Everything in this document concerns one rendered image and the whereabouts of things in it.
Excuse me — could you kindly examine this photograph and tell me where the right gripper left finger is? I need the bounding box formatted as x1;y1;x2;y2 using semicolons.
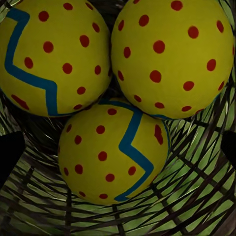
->
0;131;26;189

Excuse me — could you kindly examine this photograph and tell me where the easter egg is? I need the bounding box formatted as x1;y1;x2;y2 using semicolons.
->
110;0;235;121
58;96;172;206
0;0;113;118

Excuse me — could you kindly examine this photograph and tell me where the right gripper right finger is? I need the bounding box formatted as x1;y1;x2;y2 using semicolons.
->
220;131;236;169

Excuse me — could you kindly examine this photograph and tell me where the wicker basket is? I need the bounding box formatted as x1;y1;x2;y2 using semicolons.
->
0;0;236;236

